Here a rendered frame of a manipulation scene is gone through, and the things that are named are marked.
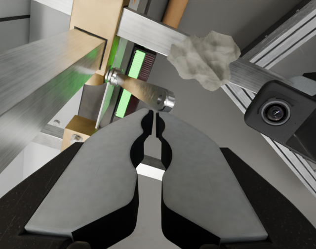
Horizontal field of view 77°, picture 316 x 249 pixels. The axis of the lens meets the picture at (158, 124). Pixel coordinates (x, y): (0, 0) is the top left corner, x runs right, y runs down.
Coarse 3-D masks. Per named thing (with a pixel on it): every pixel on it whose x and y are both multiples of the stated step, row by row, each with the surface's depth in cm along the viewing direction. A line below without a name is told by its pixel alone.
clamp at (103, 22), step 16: (80, 0) 21; (96, 0) 21; (112, 0) 21; (128, 0) 24; (80, 16) 22; (96, 16) 22; (112, 16) 21; (96, 32) 22; (112, 32) 22; (112, 48) 24; (112, 64) 29; (96, 80) 26
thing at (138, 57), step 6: (138, 54) 40; (144, 54) 40; (138, 60) 40; (132, 66) 41; (138, 66) 41; (132, 72) 42; (138, 72) 42; (126, 90) 44; (126, 96) 45; (120, 102) 46; (126, 102) 46; (120, 108) 46; (120, 114) 47
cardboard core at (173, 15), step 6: (174, 0) 88; (180, 0) 88; (186, 0) 89; (168, 6) 91; (174, 6) 89; (180, 6) 89; (168, 12) 91; (174, 12) 90; (180, 12) 91; (168, 18) 92; (174, 18) 91; (180, 18) 93; (168, 24) 93; (174, 24) 93
